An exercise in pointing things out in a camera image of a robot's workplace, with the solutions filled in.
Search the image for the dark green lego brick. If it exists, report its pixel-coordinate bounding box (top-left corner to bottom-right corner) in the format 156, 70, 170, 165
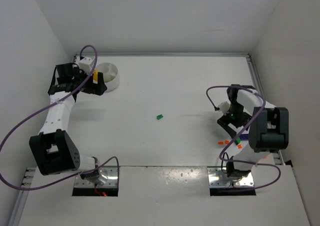
234, 137, 241, 145

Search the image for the yellow lego brick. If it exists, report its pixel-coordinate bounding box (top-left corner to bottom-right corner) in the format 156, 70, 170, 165
92, 70, 98, 84

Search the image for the small green lego piece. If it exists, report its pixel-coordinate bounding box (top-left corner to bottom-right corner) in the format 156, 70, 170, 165
156, 114, 164, 120

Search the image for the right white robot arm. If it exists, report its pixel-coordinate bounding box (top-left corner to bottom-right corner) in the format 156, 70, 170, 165
217, 84, 289, 178

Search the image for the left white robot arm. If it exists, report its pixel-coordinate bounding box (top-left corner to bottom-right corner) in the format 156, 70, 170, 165
29, 62, 107, 178

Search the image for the blue lego brick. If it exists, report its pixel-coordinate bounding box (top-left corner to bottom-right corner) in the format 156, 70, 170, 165
240, 134, 249, 140

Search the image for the white divided round container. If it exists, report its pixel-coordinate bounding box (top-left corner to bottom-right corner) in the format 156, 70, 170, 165
96, 62, 120, 93

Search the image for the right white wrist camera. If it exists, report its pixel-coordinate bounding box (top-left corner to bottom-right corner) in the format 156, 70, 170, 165
214, 101, 230, 115

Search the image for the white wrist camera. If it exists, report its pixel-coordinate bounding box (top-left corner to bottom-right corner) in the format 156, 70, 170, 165
77, 57, 94, 74
214, 101, 230, 115

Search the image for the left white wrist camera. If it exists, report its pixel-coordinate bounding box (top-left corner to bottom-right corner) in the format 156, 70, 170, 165
77, 57, 94, 74

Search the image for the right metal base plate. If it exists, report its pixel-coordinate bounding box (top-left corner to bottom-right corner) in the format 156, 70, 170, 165
207, 167, 255, 189

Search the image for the metal base plate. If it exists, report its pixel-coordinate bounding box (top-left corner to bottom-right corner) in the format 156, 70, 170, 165
73, 166, 119, 190
207, 167, 255, 189

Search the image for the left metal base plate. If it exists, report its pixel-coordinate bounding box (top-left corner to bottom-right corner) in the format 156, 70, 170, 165
73, 166, 119, 190

